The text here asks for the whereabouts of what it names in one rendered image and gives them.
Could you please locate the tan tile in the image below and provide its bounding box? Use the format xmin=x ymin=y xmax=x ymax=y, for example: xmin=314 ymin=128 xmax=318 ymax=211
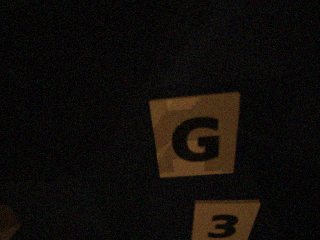
xmin=149 ymin=92 xmax=240 ymax=177
xmin=191 ymin=199 xmax=261 ymax=240

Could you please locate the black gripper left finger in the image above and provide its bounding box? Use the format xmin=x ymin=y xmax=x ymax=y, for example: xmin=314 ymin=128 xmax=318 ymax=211
xmin=1 ymin=136 xmax=156 ymax=240

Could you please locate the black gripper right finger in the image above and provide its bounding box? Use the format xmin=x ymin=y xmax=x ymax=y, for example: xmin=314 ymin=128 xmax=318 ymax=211
xmin=236 ymin=129 xmax=320 ymax=240

